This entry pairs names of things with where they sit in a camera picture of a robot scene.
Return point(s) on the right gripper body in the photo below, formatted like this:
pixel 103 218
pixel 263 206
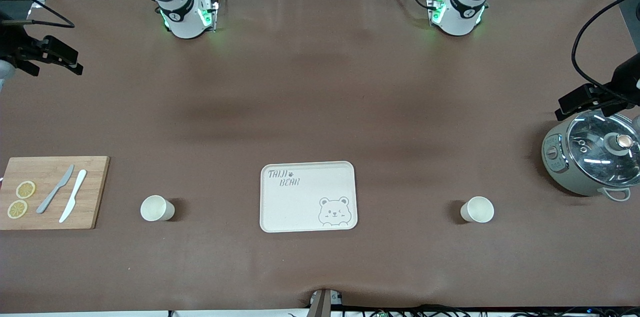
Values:
pixel 15 45

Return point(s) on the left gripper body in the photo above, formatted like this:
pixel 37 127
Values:
pixel 628 78

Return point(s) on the white IKEA cup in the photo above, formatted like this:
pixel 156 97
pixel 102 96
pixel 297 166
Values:
pixel 156 208
pixel 477 210

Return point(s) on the beige bear print tray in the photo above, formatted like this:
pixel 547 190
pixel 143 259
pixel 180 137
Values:
pixel 305 207

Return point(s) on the glass pot lid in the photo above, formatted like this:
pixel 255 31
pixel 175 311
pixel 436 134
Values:
pixel 595 142

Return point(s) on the grey-green electric cooking pot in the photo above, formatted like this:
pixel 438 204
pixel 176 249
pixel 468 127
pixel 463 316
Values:
pixel 562 167

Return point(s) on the grey plastic knife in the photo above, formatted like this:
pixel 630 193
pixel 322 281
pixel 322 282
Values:
pixel 52 192

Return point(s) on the wooden cutting board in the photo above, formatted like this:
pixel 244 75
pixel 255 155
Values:
pixel 95 192

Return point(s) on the yellow lemon slice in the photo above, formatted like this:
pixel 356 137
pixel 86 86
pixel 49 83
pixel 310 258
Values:
pixel 25 189
pixel 17 209

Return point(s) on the white plastic knife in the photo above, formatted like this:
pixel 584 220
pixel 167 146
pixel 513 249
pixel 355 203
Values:
pixel 74 197

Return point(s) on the brown table cover mat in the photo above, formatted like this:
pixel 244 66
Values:
pixel 320 82

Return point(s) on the camera mount post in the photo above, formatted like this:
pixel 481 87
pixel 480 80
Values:
pixel 322 304

